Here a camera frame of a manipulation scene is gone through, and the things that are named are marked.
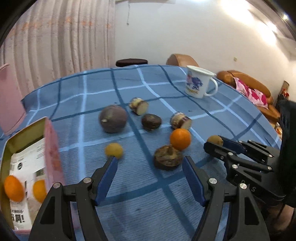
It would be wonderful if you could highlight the orange in tray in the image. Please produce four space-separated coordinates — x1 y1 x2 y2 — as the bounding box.
4 175 25 202
33 180 47 203

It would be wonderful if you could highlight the tan leather armchair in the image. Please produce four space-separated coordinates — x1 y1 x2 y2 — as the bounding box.
166 54 199 67

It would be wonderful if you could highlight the white enamel mug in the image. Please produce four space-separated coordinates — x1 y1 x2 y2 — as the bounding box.
185 65 218 98

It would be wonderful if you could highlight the dark brown water chestnut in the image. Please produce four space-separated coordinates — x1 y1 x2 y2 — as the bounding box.
142 113 162 131

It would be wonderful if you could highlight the pink floral curtain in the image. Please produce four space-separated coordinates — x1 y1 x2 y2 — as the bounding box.
1 1 115 96

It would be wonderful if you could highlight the brown taro chunk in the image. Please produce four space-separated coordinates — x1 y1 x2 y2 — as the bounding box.
153 145 183 171

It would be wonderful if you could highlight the dark round stool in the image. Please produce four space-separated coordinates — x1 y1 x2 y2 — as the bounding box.
115 58 148 67

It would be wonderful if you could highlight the pink floral cloth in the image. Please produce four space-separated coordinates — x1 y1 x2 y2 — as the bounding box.
234 77 268 109

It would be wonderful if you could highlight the pink metal tin tray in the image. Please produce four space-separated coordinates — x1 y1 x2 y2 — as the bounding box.
1 117 64 235

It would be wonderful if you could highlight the brown leather sofa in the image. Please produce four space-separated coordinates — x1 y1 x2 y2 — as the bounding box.
217 70 280 123

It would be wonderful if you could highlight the pink cylindrical canister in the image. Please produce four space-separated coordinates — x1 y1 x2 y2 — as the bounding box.
0 63 26 136

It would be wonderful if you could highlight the yellow-green lime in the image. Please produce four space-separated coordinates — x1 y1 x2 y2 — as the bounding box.
105 143 123 159

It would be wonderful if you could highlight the small brown-green kiwi fruit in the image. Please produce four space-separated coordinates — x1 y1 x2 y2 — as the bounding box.
207 135 223 146

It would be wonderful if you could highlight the printed paper sheet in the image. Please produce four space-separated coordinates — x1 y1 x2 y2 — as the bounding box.
9 138 46 232

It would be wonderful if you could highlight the blue plaid tablecloth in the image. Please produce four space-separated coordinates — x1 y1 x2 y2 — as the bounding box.
22 65 280 240

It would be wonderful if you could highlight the orange tangerine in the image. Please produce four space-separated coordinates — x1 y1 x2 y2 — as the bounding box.
170 128 191 151

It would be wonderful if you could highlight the orange in tray right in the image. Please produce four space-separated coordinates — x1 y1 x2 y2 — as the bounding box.
33 180 47 203

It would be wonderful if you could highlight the orange in tray left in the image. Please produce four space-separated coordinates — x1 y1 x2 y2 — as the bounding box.
4 175 25 202

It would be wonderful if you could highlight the large purple round fruit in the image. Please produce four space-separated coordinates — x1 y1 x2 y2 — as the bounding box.
99 105 127 133

